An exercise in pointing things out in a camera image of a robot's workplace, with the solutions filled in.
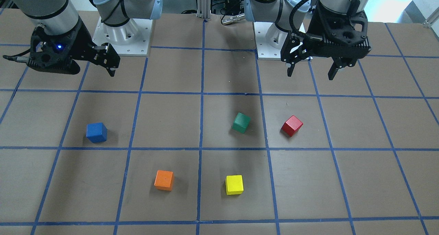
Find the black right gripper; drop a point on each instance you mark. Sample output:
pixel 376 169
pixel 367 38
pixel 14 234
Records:
pixel 81 42

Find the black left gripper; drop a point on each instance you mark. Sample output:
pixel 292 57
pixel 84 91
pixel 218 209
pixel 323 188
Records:
pixel 312 26

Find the red wooden block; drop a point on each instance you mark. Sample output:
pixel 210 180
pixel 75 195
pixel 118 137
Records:
pixel 291 126

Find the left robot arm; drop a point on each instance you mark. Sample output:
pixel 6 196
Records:
pixel 294 16

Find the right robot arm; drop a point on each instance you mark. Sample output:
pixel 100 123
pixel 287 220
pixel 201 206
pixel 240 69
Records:
pixel 60 16

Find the blue wooden block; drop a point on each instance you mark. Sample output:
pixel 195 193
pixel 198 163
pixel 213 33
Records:
pixel 97 132

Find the green wooden block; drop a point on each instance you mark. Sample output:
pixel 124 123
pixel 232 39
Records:
pixel 241 123

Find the orange wooden block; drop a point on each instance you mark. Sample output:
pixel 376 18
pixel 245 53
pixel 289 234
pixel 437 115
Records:
pixel 164 180

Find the yellow wooden block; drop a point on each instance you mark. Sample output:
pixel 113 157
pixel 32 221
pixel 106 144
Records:
pixel 234 184

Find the silver cylinder connector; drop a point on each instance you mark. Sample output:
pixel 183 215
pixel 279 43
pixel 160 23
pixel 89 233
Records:
pixel 233 19

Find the black electronics box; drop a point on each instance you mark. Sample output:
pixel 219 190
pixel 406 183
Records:
pixel 232 7

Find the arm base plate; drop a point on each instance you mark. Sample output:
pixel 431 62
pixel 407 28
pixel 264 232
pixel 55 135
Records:
pixel 131 39
pixel 269 40

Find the aluminium frame post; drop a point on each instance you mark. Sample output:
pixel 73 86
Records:
pixel 204 9

